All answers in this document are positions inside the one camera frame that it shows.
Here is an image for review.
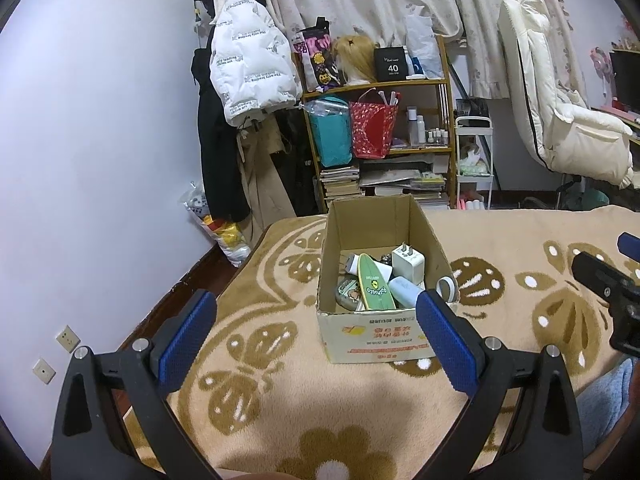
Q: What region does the clear plastic bag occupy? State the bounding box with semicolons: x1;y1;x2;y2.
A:
404;12;445;80

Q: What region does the toy skateboard deck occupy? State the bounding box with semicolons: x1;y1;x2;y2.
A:
356;252;399;312

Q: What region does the white blue spray bottle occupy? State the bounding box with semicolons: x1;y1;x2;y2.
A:
389;276;419;309

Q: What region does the dark wooden bed frame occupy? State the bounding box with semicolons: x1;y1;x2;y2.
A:
117;247;241;361

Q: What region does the stack of books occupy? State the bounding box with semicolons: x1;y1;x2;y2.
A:
319;164;362;202

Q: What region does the plastic bag with packets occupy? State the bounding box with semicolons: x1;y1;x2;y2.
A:
180;182;251;267

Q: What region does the floral beige curtain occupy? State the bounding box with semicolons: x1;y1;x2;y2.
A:
250;0;588;103

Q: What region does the purple printed bag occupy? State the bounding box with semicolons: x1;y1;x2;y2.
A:
292;17;343;92

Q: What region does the white wall socket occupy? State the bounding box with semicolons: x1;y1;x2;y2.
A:
55;325;81;353

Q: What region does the green earphone case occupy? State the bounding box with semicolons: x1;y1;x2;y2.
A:
335;277;364;312

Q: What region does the pile of papers and notebooks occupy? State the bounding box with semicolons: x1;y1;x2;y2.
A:
359;162;451;211

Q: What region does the wooden shelf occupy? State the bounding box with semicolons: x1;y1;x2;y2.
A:
295;35;458;213

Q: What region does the black coat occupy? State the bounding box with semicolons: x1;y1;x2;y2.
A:
190;47;251;223

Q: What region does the cream padded chair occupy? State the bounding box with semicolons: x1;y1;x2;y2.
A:
500;0;636;211

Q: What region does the white tape roll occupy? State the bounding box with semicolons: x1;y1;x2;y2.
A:
436;275;459;304

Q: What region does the black box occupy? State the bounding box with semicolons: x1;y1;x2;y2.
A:
373;46;407;82

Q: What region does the green tissue pack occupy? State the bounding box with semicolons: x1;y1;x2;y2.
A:
457;157;490;177

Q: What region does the blonde wig head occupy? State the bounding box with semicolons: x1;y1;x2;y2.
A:
332;35;378;85

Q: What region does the black monitor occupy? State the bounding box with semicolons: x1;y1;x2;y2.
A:
609;50;640;111

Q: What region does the white puffer jacket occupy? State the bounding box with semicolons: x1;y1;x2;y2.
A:
207;0;303;128

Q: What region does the cardboard box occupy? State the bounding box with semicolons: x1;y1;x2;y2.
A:
315;194;460;365

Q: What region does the thin dark pole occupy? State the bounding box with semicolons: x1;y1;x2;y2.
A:
447;42;471;101

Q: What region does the white square charger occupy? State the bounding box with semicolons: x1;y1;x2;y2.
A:
391;243;426;282

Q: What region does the black tote bag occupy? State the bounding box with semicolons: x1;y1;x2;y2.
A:
275;107;321;218

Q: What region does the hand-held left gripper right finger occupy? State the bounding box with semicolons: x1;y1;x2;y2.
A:
415;288;586;480

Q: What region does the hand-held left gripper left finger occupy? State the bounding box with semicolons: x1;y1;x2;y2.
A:
50;289;219;480

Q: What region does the pink desk fan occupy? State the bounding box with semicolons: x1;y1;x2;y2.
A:
590;46;616;106

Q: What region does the white round-hole wall outlet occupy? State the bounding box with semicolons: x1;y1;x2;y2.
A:
32;358;56;385

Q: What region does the teal bag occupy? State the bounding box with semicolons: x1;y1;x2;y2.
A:
301;97;353;168

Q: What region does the white trolley cart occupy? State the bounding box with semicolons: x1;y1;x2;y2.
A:
454;116;496;211

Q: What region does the red patterned bag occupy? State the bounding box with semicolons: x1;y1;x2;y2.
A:
348;89;401;159

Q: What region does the beige coat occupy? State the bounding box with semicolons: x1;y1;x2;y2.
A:
235;115;296;248

